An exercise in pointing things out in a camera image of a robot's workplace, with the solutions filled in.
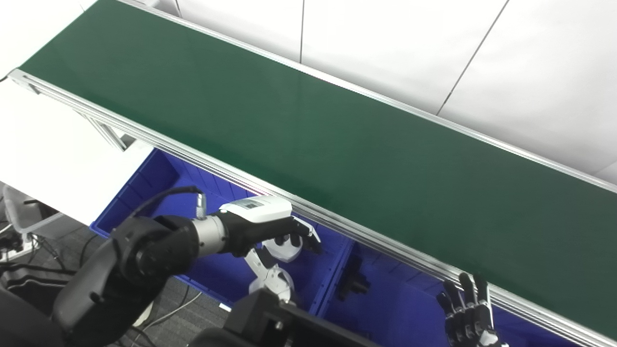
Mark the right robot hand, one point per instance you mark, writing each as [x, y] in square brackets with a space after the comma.
[467, 313]

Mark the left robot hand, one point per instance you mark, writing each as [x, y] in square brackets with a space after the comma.
[255, 221]

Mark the white cylindrical part with hole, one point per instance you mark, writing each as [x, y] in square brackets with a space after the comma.
[285, 249]
[274, 284]

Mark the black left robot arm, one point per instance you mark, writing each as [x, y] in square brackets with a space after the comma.
[135, 265]

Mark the blue plastic bin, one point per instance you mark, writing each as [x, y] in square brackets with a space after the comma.
[159, 183]
[409, 313]

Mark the green conveyor belt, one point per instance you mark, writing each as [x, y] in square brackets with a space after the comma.
[337, 144]

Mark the black plastic part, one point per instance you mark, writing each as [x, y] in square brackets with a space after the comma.
[353, 283]

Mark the black robot torso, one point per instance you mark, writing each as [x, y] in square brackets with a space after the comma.
[279, 323]

